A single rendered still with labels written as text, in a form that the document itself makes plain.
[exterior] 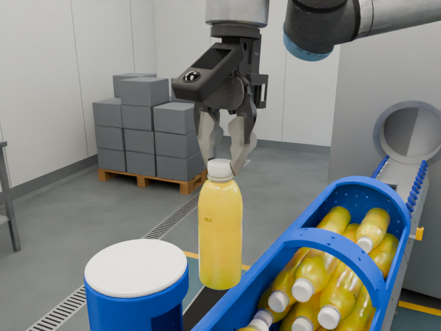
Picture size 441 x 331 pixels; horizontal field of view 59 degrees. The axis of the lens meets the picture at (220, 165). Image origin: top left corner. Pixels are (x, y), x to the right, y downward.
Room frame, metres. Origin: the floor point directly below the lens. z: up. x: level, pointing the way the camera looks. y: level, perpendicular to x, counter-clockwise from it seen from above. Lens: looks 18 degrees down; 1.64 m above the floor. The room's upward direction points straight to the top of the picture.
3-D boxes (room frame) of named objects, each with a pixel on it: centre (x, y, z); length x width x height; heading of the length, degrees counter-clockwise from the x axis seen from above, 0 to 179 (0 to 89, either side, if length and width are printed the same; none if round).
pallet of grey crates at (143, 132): (4.50, 0.75, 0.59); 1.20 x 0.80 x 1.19; 67
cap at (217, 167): (0.56, 0.00, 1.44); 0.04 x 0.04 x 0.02
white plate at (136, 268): (0.94, 0.23, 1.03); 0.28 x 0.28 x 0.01
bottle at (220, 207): (0.56, 0.00, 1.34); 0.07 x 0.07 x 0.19
